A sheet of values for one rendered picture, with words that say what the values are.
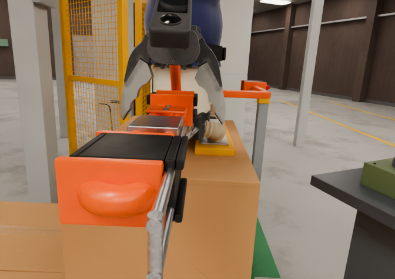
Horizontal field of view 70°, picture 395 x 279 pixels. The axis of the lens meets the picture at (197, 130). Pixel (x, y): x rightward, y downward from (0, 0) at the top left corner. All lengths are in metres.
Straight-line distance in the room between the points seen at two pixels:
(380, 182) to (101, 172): 1.06
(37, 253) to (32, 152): 1.24
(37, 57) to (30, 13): 0.26
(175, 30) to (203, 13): 0.42
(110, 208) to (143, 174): 0.03
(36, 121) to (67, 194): 1.97
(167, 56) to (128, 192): 0.25
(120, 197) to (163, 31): 0.19
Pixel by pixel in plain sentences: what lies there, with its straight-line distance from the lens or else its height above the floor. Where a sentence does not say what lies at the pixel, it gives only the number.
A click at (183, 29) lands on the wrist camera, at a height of 1.20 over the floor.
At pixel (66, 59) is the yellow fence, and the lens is 2.62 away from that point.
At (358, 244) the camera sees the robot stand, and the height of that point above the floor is 0.52.
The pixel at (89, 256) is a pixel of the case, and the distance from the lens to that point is 0.69.
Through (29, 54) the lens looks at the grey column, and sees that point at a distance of 2.14.
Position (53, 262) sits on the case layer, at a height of 0.54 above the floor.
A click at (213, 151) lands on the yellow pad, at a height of 0.96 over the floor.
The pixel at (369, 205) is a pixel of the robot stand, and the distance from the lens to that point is 1.07.
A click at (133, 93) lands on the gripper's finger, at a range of 0.41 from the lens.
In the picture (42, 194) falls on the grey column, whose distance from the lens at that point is 2.35.
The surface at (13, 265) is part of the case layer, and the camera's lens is 1.09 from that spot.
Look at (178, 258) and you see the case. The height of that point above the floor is 0.76.
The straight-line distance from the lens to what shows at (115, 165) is 0.20.
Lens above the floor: 1.16
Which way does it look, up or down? 14 degrees down
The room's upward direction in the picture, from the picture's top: 3 degrees clockwise
